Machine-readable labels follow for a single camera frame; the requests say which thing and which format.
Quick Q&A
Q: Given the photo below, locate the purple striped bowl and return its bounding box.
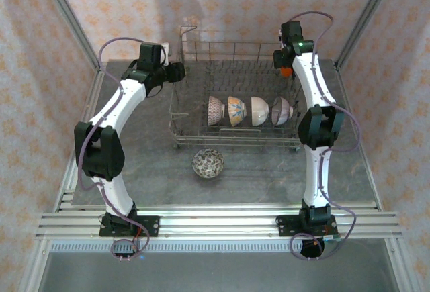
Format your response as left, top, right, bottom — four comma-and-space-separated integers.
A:
270, 96, 295, 126

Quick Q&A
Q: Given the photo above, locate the maroon diamond pattern bowl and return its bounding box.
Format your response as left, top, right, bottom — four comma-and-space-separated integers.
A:
207, 95, 226, 127

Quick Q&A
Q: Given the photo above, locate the plain off-white bowl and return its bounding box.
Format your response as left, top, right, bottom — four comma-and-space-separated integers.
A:
250, 95, 269, 128

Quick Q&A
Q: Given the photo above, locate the orange blue floral bowl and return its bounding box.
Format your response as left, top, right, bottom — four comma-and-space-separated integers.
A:
227, 95, 248, 128

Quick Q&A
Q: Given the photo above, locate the grey wire dish rack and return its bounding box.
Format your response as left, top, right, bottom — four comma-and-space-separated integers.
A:
169, 25, 303, 152

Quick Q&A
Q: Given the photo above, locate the pink floral bowl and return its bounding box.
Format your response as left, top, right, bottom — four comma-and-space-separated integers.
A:
191, 148, 225, 179

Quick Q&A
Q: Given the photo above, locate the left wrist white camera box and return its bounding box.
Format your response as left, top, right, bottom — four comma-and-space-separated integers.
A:
160, 42, 173, 65

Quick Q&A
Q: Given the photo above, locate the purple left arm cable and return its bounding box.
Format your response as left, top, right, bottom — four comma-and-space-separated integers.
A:
77, 36, 152, 262

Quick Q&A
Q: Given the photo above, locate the aluminium table edge rail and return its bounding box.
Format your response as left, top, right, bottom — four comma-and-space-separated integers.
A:
334, 60, 384, 212
52, 60, 109, 213

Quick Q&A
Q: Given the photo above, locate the aluminium corner post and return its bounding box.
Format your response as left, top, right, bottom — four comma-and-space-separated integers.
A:
35, 0, 103, 71
334, 0, 400, 71

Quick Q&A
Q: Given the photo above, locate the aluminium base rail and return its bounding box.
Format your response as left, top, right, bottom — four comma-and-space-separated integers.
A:
35, 204, 404, 241

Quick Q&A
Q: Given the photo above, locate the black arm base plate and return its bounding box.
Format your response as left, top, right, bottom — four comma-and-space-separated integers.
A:
275, 215, 339, 238
99, 215, 160, 238

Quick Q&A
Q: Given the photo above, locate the slotted grey cable duct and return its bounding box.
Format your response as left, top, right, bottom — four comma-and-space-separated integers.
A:
49, 240, 340, 253

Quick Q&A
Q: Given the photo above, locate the black round cable port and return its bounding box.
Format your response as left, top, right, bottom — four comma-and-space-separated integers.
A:
300, 238, 326, 260

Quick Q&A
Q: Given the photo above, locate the aluminium frame leg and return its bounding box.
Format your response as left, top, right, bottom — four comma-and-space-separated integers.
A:
18, 240, 51, 292
384, 240, 416, 292

